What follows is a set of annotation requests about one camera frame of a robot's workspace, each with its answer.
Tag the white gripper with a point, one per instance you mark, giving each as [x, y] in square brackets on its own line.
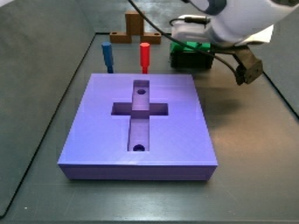
[198, 30]

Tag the green U-shaped block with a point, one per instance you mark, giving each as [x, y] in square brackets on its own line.
[191, 47]

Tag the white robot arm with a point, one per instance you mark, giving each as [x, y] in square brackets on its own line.
[231, 24]

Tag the black angle fixture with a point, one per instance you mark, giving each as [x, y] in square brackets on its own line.
[186, 58]

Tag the purple board with cross slot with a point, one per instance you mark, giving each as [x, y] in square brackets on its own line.
[139, 130]

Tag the red hex peg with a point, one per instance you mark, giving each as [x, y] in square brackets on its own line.
[144, 57]

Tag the brown T-shaped block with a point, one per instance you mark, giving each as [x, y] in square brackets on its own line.
[135, 28]

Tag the blue hex peg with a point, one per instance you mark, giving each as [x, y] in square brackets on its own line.
[108, 56]

